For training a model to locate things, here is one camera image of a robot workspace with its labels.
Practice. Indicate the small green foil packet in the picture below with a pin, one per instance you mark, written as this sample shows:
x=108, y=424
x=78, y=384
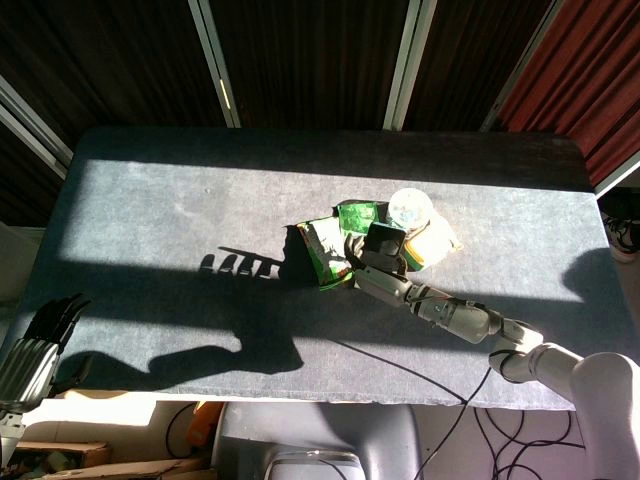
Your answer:
x=357, y=216

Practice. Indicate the white aluminium frame rail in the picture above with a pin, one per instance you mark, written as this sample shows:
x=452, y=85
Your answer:
x=215, y=60
x=407, y=65

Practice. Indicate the white black sneaker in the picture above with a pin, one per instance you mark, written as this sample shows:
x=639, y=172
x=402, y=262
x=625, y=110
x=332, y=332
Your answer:
x=625, y=240

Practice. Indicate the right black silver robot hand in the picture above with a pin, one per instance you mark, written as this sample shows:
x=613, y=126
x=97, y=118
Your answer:
x=382, y=282

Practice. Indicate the grey aluminium frame rail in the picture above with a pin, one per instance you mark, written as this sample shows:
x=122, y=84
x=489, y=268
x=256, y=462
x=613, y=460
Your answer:
x=30, y=130
x=520, y=70

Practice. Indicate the dark grey table cloth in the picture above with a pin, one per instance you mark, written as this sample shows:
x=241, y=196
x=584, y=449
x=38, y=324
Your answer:
x=175, y=215

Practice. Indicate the orange white snack packet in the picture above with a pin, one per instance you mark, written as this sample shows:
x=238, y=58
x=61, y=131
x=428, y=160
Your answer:
x=432, y=245

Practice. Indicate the black smartphone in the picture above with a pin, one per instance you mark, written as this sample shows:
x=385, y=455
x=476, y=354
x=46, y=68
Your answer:
x=385, y=239

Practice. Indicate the white curtain frame edge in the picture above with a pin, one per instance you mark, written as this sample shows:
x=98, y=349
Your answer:
x=620, y=175

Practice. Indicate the large green white snack bag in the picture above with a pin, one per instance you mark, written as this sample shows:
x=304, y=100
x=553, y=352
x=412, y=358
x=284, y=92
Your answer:
x=325, y=252

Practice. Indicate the brown cardboard box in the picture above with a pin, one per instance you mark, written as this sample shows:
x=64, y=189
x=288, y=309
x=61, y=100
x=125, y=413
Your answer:
x=75, y=457

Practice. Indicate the clear plastic lidded cup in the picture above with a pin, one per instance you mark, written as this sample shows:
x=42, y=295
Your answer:
x=410, y=209

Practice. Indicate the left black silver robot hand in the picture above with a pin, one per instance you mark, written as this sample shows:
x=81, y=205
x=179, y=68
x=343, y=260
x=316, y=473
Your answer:
x=27, y=367

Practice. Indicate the orange object under table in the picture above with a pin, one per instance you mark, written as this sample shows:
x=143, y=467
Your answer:
x=204, y=425

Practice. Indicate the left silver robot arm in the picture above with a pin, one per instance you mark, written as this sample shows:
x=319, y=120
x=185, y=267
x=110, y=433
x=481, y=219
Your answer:
x=10, y=425

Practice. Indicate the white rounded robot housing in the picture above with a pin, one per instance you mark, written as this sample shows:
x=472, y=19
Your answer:
x=314, y=465

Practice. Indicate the grey robot torso shell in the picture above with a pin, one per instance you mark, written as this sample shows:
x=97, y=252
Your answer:
x=320, y=425

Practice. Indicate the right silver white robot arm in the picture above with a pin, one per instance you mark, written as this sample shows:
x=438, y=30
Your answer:
x=500, y=335

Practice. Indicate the red curtain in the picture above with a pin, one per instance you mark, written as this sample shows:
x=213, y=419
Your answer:
x=580, y=65

